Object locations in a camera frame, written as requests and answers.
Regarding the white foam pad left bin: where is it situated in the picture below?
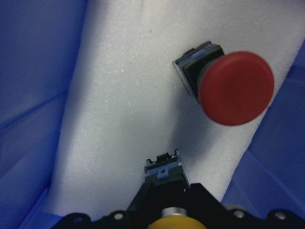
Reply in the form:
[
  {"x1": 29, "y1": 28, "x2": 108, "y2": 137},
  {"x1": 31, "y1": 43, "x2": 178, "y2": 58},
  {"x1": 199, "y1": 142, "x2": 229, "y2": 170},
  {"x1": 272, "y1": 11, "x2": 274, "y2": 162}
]
[{"x1": 43, "y1": 0, "x2": 305, "y2": 220}]

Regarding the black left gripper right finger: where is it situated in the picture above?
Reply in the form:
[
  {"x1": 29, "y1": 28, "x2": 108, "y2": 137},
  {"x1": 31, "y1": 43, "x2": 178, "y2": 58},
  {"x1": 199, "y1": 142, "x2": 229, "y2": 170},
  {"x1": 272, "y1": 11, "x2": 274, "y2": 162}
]
[{"x1": 188, "y1": 183, "x2": 224, "y2": 212}]

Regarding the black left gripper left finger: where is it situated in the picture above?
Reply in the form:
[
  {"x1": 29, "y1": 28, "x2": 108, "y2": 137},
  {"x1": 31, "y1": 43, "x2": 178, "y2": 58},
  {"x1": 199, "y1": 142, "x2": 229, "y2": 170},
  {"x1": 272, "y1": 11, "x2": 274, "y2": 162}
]
[{"x1": 127, "y1": 183, "x2": 153, "y2": 216}]

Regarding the yellow push button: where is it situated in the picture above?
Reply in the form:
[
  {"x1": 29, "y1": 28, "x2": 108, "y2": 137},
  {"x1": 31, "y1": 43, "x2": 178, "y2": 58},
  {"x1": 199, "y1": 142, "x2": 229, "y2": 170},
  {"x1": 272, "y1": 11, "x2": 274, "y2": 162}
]
[{"x1": 144, "y1": 149, "x2": 206, "y2": 229}]

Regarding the blue plastic bin left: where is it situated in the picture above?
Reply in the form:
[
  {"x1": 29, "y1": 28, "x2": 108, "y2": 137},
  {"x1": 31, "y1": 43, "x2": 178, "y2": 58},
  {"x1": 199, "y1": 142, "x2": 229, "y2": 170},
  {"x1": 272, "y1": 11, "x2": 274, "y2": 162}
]
[{"x1": 0, "y1": 0, "x2": 305, "y2": 229}]

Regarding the red push button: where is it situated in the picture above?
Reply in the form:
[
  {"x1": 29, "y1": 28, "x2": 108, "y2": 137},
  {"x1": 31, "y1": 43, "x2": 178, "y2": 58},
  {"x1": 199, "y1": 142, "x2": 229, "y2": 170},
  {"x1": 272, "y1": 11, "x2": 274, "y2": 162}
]
[{"x1": 173, "y1": 41, "x2": 275, "y2": 126}]

